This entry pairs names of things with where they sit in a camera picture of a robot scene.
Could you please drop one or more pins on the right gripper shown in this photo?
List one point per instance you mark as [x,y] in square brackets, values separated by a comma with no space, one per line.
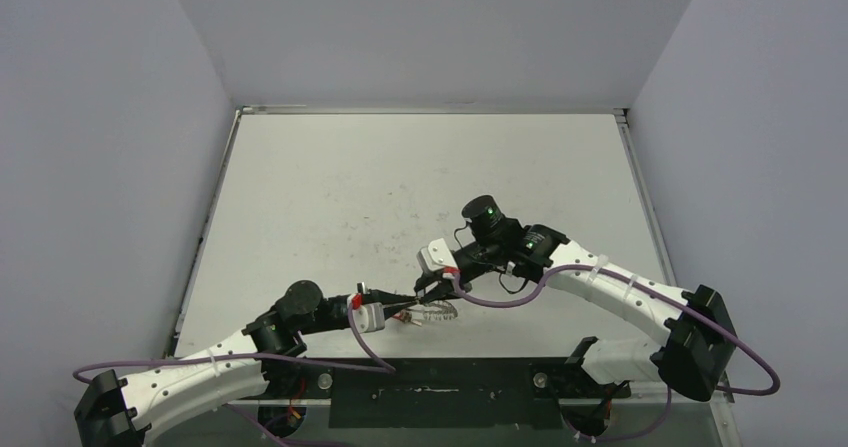
[448,269]

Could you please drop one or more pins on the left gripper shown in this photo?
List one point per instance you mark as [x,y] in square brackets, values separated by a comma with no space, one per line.
[387,298]

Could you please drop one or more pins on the red tagged key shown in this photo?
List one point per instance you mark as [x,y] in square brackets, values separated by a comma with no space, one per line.
[406,317]

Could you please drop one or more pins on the metal key organizer disc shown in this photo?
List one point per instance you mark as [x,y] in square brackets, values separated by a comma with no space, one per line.
[434,312]

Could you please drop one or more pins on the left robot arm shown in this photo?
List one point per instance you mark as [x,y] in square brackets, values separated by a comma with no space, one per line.
[263,356]

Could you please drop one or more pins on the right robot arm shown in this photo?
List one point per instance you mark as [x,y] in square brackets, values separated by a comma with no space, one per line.
[691,337]

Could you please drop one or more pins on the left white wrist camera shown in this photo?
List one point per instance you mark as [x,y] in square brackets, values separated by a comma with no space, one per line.
[364,317]

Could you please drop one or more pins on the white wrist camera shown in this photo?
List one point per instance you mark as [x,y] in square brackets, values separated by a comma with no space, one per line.
[435,257]
[364,317]

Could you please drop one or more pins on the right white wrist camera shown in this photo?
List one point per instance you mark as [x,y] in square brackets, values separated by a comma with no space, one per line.
[435,257]

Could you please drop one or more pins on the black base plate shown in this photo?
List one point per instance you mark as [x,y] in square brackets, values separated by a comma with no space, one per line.
[441,393]

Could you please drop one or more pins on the aluminium frame rail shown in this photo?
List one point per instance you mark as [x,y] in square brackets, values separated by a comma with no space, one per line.
[534,378]

